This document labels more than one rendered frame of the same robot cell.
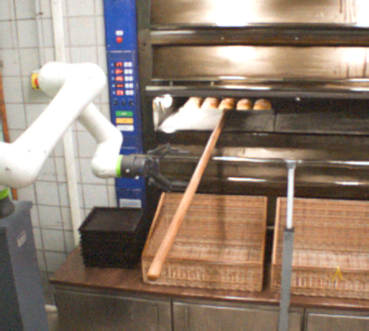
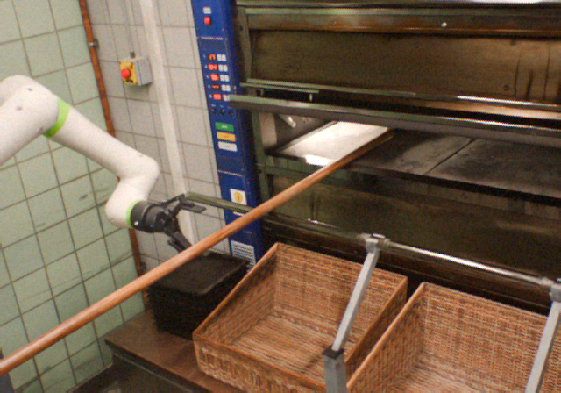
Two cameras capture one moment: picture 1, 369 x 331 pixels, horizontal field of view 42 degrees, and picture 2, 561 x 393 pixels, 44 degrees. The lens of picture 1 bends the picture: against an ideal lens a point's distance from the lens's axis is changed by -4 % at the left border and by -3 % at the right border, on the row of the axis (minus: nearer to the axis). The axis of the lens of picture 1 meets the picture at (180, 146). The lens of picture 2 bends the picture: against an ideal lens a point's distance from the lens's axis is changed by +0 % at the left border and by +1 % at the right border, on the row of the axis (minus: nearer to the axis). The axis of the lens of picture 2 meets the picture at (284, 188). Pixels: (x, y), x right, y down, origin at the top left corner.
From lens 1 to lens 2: 1.20 m
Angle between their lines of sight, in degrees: 28
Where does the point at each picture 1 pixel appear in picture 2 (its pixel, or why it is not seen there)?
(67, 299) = (124, 367)
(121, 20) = not seen: outside the picture
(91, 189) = (203, 221)
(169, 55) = (273, 46)
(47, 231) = not seen: hidden behind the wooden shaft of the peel
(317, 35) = (477, 19)
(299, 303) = not seen: outside the picture
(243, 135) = (372, 176)
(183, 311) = not seen: outside the picture
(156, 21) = not seen: outside the picture
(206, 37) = (314, 20)
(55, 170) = (166, 190)
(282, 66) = (421, 72)
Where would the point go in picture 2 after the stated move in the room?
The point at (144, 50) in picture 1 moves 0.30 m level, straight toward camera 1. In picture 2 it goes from (242, 37) to (198, 58)
